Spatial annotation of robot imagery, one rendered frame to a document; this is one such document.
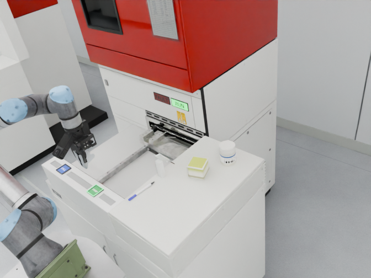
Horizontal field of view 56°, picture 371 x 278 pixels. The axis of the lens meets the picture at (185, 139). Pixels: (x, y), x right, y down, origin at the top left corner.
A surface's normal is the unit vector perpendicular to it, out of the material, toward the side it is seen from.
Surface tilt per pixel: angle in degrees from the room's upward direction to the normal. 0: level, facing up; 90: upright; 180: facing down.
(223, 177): 0
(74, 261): 90
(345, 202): 0
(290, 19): 90
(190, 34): 90
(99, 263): 0
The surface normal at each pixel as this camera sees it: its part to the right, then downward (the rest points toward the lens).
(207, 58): 0.74, 0.31
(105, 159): -0.13, -0.80
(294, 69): -0.66, 0.51
